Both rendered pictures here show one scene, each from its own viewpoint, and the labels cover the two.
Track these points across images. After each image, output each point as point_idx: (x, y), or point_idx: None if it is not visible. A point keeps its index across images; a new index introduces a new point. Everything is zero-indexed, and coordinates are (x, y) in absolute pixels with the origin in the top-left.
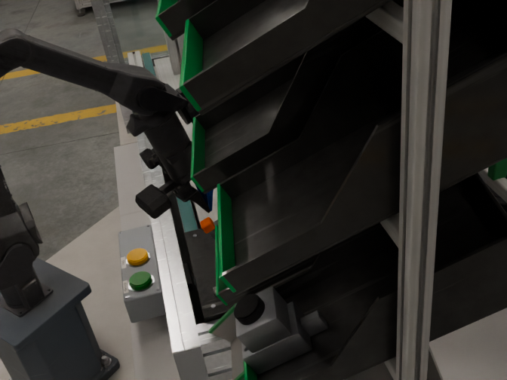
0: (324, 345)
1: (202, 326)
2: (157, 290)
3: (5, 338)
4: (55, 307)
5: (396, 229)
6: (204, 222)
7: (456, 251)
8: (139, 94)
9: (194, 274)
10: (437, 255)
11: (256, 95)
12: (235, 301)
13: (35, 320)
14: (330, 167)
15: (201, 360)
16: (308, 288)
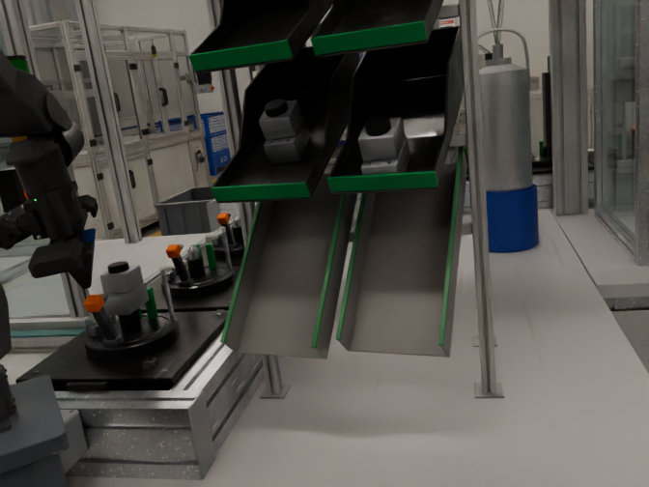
0: (413, 151)
1: (177, 386)
2: (72, 412)
3: (32, 442)
4: (45, 399)
5: (448, 5)
6: (91, 299)
7: (408, 94)
8: (43, 98)
9: (97, 378)
10: (401, 100)
11: (221, 40)
12: (312, 190)
13: (42, 415)
14: (367, 14)
15: (206, 415)
16: (351, 157)
